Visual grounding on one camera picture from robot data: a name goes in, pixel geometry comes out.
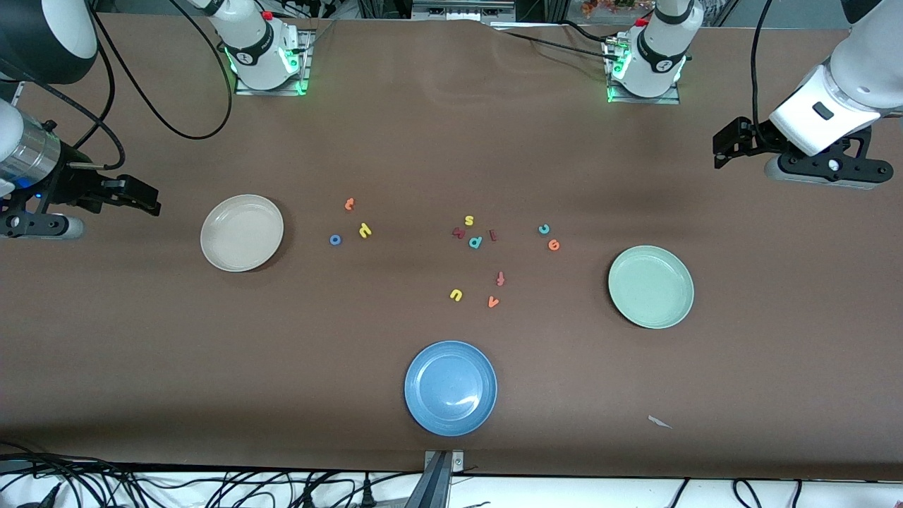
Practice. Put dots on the beige brown plate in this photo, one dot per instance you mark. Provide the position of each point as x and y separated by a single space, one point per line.
242 233

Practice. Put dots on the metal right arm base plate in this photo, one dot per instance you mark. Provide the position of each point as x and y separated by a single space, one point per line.
254 92

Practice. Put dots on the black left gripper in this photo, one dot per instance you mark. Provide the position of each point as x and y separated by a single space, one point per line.
756 136

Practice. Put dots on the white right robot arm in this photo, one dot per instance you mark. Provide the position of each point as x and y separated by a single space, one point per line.
247 42

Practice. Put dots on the pale green plate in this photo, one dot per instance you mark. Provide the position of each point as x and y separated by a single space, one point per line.
650 286

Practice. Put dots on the blue plate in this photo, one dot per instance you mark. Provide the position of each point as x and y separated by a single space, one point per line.
450 388

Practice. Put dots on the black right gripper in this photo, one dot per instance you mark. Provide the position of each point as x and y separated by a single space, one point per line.
73 182

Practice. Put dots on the small white paper scrap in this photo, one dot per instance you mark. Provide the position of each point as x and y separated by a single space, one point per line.
659 422

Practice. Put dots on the black power plug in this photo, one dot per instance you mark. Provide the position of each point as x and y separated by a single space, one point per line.
367 492
307 497

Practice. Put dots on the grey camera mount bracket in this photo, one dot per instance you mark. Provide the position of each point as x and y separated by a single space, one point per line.
457 462

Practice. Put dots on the silver aluminium frame bar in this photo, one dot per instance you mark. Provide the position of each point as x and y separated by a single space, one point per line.
462 10

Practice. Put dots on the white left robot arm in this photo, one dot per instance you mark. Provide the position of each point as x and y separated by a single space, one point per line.
864 70

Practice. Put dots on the brown table cover sheet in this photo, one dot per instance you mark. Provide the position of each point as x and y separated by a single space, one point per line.
451 141

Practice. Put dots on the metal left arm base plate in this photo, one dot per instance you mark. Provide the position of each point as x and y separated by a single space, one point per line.
667 100

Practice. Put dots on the orange leafy decoration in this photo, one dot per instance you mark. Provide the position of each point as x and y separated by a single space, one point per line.
600 7

